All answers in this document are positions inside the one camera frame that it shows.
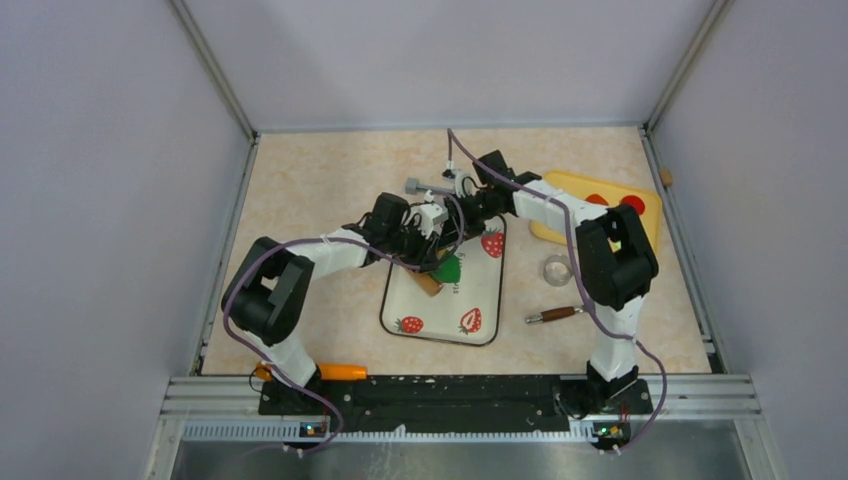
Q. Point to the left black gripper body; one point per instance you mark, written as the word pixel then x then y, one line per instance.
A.
pixel 414 246

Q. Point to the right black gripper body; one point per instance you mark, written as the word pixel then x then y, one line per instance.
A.
pixel 476 212

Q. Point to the wooden rolling pin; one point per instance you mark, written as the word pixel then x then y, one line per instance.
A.
pixel 425 282

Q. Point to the green dough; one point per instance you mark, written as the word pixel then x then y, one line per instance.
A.
pixel 448 272

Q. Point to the white strawberry tray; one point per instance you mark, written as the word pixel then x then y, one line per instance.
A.
pixel 465 313

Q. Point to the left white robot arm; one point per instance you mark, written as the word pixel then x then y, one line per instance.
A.
pixel 263 303

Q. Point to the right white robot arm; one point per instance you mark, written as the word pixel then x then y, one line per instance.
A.
pixel 611 257

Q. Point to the red dough disc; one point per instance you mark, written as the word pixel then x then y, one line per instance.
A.
pixel 636 202

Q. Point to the grey toy bolt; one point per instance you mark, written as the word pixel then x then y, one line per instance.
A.
pixel 413 186

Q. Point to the yellow cutting board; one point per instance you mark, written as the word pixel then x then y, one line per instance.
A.
pixel 586 198

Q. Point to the orange marker pen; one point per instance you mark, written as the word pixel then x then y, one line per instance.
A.
pixel 331 372

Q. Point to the small wooden block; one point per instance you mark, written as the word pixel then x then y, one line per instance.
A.
pixel 666 177

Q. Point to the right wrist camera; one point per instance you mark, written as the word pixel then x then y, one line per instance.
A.
pixel 461 182

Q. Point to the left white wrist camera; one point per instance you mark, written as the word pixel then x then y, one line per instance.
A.
pixel 428 217

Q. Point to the wooden handled scraper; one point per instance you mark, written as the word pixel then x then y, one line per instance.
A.
pixel 554 314

